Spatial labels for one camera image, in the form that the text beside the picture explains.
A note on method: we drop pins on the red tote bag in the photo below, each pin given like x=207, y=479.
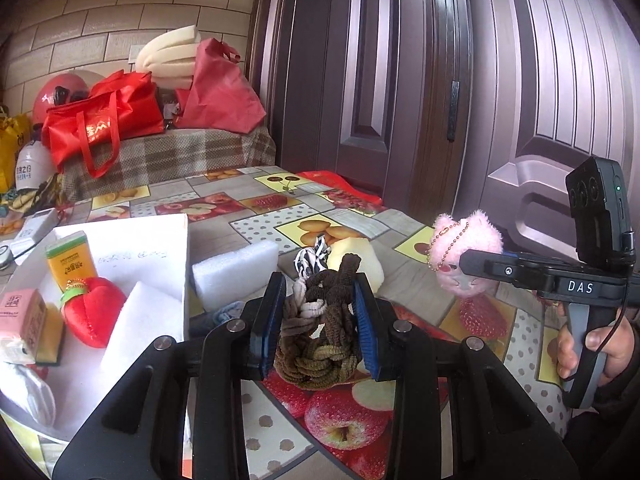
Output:
x=100, y=115

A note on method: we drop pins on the yellow green scouring sponge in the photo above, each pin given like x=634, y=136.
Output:
x=50, y=340

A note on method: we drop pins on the small white box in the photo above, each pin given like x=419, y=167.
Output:
x=35, y=225

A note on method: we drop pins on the cream foam rolls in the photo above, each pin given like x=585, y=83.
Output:
x=170, y=50

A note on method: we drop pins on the white cardboard box lid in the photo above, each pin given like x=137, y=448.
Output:
x=140, y=255

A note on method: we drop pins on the brown metal door leaf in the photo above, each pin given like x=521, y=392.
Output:
x=550, y=60
x=375, y=85

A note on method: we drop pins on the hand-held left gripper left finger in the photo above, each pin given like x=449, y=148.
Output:
x=267, y=330

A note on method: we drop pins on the pale yellow sponge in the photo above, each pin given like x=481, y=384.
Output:
x=365, y=260

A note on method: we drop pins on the yellow tissue pack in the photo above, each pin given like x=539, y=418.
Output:
x=70, y=260

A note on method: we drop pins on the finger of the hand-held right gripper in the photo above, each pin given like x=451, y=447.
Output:
x=480, y=262

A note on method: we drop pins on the red printed bag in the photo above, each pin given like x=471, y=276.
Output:
x=325, y=178

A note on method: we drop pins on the white foam block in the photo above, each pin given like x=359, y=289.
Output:
x=140, y=330
x=235, y=272

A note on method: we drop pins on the pink plush toy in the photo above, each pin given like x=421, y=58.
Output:
x=475, y=235

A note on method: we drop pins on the dark patterned cloth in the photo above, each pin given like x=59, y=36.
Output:
x=30, y=197

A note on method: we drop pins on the red helmet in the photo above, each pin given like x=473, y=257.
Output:
x=50, y=95

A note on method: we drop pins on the clear plastic bag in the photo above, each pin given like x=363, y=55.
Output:
x=27, y=392

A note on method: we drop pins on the red plush strawberry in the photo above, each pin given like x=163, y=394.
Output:
x=92, y=312

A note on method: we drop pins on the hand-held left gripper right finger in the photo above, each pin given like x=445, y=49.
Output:
x=370, y=335

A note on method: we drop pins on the red cloth bag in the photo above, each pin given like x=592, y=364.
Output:
x=220, y=90

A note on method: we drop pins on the yellow bag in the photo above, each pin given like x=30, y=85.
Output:
x=10, y=145

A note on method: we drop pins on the pink tissue pack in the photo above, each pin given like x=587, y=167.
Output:
x=22, y=315

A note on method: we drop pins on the fruit print tablecloth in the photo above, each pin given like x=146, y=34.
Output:
x=280, y=200

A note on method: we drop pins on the person's right hand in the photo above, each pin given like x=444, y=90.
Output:
x=564, y=355

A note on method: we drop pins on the plaid sofa cover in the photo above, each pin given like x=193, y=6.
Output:
x=175, y=155

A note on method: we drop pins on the white bottle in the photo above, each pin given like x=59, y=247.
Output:
x=32, y=165

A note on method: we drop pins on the grey blue cloth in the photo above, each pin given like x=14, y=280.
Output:
x=222, y=317

